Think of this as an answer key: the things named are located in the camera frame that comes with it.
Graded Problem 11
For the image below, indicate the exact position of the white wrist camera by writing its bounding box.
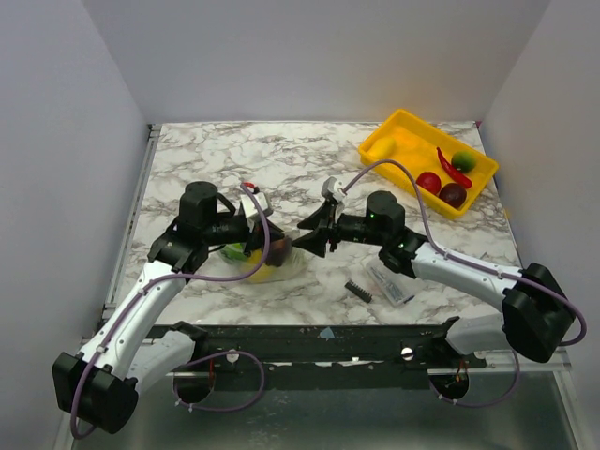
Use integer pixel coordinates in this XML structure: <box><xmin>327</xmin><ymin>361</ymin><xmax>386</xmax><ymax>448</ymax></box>
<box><xmin>321</xmin><ymin>176</ymin><xmax>347</xmax><ymax>206</ymax></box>
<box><xmin>239</xmin><ymin>182</ymin><xmax>273</xmax><ymax>231</ymax></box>

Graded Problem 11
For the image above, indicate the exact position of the red toy chili pepper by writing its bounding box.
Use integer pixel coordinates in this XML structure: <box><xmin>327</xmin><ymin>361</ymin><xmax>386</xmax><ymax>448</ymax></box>
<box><xmin>436</xmin><ymin>147</ymin><xmax>473</xmax><ymax>189</ymax></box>

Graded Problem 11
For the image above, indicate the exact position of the clear bag of screws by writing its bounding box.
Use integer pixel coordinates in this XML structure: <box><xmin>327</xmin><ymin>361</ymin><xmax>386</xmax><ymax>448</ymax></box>
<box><xmin>366</xmin><ymin>259</ymin><xmax>416</xmax><ymax>308</ymax></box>

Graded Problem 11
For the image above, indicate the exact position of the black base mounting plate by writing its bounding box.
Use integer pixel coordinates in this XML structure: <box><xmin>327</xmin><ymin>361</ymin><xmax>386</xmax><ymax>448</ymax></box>
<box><xmin>140</xmin><ymin>321</ymin><xmax>501</xmax><ymax>391</ymax></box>

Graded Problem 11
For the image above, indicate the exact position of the green toy watermelon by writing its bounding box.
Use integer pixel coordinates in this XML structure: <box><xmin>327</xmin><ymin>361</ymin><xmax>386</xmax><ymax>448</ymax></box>
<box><xmin>219</xmin><ymin>243</ymin><xmax>248</xmax><ymax>262</ymax></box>

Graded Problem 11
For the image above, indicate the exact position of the white toy cauliflower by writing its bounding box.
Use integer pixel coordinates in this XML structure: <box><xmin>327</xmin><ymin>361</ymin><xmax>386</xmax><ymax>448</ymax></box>
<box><xmin>280</xmin><ymin>248</ymin><xmax>308</xmax><ymax>279</ymax></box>

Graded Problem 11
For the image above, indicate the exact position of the dark red toy plum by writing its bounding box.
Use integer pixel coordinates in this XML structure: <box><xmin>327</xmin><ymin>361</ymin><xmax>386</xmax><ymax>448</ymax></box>
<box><xmin>438</xmin><ymin>183</ymin><xmax>467</xmax><ymax>209</ymax></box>

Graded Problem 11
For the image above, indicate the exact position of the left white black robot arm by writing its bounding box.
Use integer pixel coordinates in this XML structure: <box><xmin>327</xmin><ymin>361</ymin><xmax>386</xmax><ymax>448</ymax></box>
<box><xmin>52</xmin><ymin>181</ymin><xmax>281</xmax><ymax>440</ymax></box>

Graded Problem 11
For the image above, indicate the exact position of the yellow toy banana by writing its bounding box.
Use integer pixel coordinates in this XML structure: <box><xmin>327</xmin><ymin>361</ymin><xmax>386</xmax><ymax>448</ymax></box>
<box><xmin>247</xmin><ymin>249</ymin><xmax>279</xmax><ymax>283</ymax></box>

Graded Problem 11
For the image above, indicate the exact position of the dark purple toy fruit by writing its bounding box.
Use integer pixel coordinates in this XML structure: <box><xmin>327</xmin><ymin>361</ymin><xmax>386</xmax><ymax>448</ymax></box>
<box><xmin>265</xmin><ymin>237</ymin><xmax>293</xmax><ymax>267</ymax></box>

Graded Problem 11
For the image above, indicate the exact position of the yellow plastic bin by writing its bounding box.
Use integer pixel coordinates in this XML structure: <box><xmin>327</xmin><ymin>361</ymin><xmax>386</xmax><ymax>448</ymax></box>
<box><xmin>358</xmin><ymin>110</ymin><xmax>499</xmax><ymax>219</ymax></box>

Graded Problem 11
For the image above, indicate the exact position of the green yellow toy mango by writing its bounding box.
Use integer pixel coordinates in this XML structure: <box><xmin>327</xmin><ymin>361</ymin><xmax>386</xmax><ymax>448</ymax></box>
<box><xmin>451</xmin><ymin>151</ymin><xmax>477</xmax><ymax>173</ymax></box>

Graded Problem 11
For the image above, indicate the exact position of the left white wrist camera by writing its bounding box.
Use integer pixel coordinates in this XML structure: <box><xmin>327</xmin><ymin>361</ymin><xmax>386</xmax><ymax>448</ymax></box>
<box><xmin>239</xmin><ymin>182</ymin><xmax>273</xmax><ymax>231</ymax></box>

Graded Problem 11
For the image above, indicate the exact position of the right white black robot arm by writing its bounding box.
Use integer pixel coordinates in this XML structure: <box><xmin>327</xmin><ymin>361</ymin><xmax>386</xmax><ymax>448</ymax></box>
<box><xmin>292</xmin><ymin>190</ymin><xmax>576</xmax><ymax>368</ymax></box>

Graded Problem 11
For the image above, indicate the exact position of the clear zip top bag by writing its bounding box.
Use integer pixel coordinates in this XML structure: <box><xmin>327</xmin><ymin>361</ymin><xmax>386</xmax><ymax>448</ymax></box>
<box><xmin>217</xmin><ymin>231</ymin><xmax>308</xmax><ymax>284</ymax></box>

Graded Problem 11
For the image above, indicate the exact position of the aluminium extrusion rail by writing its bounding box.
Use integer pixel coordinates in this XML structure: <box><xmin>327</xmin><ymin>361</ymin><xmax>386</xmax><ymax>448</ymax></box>
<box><xmin>474</xmin><ymin>337</ymin><xmax>573</xmax><ymax>373</ymax></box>

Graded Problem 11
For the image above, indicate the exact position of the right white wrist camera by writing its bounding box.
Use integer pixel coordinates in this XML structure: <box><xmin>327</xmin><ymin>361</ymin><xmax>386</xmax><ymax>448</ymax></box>
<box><xmin>321</xmin><ymin>176</ymin><xmax>347</xmax><ymax>206</ymax></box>

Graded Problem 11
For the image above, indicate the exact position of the black comb-like part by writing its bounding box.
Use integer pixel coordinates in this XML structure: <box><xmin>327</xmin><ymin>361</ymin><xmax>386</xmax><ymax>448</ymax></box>
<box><xmin>344</xmin><ymin>280</ymin><xmax>372</xmax><ymax>304</ymax></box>

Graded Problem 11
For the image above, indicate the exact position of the red toy apple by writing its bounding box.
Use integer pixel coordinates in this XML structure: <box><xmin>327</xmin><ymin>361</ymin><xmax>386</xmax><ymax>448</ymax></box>
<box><xmin>416</xmin><ymin>172</ymin><xmax>442</xmax><ymax>195</ymax></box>

